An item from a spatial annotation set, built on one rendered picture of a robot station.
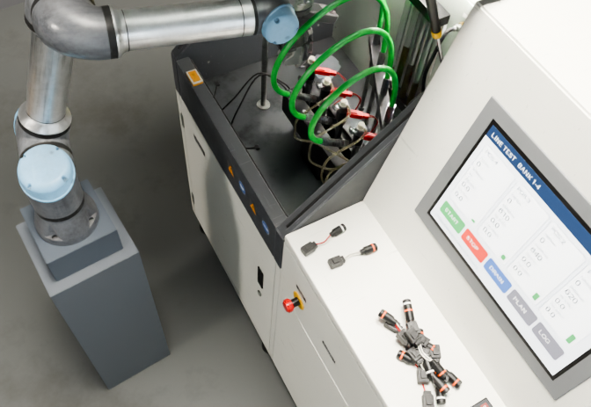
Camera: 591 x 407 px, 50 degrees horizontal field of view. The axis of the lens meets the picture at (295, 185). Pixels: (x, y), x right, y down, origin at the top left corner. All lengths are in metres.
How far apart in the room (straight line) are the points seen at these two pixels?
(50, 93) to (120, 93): 1.67
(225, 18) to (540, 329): 0.83
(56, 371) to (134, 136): 1.07
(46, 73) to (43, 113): 0.12
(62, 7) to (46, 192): 0.44
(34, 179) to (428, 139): 0.85
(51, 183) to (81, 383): 1.14
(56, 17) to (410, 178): 0.78
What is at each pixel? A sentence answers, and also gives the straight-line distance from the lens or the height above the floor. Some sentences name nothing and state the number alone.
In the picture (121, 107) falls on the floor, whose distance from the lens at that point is 3.07.
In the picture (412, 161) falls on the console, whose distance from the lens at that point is 1.41.
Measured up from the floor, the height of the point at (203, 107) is 0.95.
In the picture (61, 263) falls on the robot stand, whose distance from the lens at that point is 1.66.
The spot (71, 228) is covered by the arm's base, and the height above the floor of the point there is 0.95.
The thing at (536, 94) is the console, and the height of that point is 1.51.
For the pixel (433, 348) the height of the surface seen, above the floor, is 1.00.
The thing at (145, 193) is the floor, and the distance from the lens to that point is 2.77.
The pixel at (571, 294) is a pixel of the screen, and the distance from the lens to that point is 1.22.
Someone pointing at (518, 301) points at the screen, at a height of 1.19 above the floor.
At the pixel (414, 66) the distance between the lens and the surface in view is 1.77.
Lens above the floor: 2.30
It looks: 56 degrees down
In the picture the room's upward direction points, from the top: 6 degrees clockwise
